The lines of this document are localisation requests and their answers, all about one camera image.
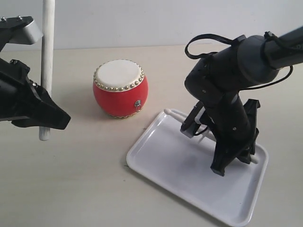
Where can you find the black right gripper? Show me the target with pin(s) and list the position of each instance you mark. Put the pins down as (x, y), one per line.
(234, 125)

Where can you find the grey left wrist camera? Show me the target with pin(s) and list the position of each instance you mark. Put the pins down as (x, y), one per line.
(19, 30)

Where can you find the small red drum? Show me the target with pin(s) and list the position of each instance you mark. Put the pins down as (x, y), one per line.
(120, 87)

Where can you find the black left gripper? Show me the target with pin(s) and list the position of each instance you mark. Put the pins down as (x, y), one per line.
(25, 103)

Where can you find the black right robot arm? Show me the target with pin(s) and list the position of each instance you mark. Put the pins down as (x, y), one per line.
(217, 79)

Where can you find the white plastic tray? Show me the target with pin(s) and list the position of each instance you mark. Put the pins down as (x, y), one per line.
(181, 165)

